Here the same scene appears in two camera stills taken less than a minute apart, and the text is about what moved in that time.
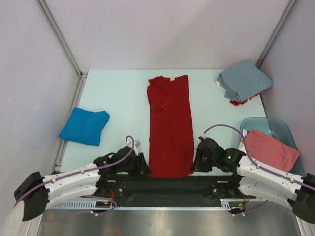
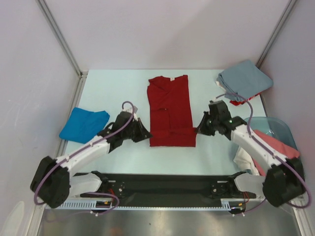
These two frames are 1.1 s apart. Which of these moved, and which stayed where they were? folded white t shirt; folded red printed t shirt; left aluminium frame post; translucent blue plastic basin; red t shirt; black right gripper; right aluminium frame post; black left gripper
Moved: red t shirt; black right gripper; black left gripper
Stayed: translucent blue plastic basin; left aluminium frame post; folded white t shirt; right aluminium frame post; folded red printed t shirt
